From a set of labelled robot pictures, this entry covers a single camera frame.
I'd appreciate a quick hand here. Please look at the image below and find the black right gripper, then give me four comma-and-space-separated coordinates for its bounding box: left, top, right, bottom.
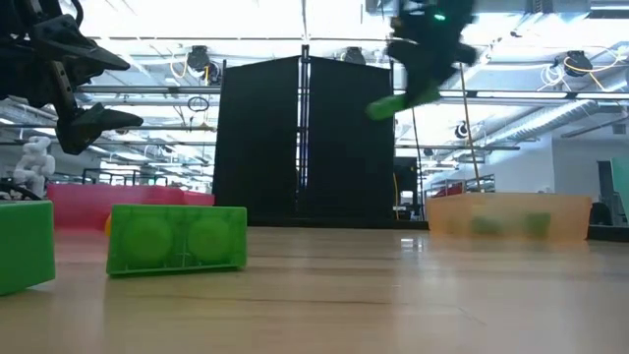
386, 27, 479, 97

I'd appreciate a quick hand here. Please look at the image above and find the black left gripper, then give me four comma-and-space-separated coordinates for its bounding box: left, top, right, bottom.
0, 0, 145, 156

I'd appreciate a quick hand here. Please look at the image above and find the long green building block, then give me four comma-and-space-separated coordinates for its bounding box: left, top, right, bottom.
0, 200, 56, 297
365, 87, 442, 122

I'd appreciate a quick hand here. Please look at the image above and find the grey ceiling pipe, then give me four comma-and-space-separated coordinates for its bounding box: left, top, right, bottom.
78, 84, 222, 95

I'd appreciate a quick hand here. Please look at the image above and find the black partition panel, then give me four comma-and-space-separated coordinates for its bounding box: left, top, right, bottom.
305, 54, 397, 222
211, 54, 302, 220

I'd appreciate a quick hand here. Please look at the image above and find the white humanoid robot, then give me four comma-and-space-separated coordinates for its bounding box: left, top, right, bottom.
12, 135, 57, 199

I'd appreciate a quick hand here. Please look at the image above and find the black metal railing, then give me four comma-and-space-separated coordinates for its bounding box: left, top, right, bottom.
81, 167, 169, 188

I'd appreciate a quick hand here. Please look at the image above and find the pink translucent bin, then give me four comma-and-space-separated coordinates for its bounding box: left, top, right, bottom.
46, 183, 216, 231

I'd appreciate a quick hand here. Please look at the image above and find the orange translucent bin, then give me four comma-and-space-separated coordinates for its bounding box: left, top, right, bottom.
426, 192, 594, 243

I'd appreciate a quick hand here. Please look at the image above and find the green two-stud building block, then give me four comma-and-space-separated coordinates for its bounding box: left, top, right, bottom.
105, 203, 249, 277

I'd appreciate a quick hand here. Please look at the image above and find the teal translucent bin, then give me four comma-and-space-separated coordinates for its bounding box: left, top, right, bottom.
610, 155, 629, 223

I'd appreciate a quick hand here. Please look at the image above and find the silver ventilation duct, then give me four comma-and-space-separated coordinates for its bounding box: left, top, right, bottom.
510, 97, 629, 145

